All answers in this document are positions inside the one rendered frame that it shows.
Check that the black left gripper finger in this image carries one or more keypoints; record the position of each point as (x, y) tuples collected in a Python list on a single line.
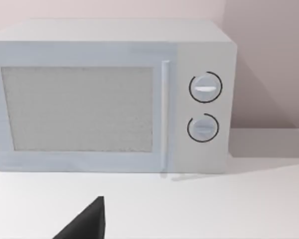
[(91, 221)]

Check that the pale microwave door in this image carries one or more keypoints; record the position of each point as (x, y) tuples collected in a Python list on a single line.
[(77, 159)]

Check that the pale microwave oven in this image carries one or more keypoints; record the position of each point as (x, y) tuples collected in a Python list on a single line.
[(201, 154)]

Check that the small pale microwave knob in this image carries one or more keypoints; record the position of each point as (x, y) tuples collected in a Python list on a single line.
[(202, 128)]

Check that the large pale microwave knob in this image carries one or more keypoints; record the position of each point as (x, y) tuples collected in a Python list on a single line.
[(205, 87)]

